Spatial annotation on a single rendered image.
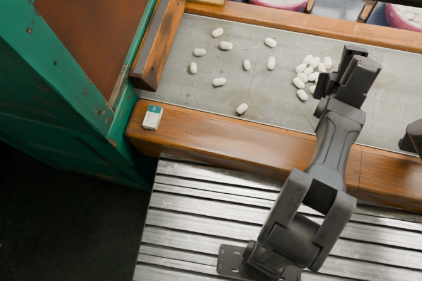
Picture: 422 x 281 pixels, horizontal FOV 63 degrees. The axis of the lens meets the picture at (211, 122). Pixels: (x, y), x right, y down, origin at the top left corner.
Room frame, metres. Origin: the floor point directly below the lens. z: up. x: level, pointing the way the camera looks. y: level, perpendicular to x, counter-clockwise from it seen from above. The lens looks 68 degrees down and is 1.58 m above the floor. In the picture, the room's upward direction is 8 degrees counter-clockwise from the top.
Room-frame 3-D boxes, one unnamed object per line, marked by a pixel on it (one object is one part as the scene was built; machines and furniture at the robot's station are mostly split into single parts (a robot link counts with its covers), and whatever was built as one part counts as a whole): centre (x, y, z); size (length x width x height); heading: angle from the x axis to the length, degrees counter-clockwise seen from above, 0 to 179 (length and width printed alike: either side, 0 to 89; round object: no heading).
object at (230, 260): (-0.02, -0.07, 0.71); 0.20 x 0.07 x 0.08; 73
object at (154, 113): (0.36, 0.14, 0.77); 0.06 x 0.04 x 0.02; 158
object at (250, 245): (-0.01, -0.07, 0.77); 0.09 x 0.06 x 0.06; 53
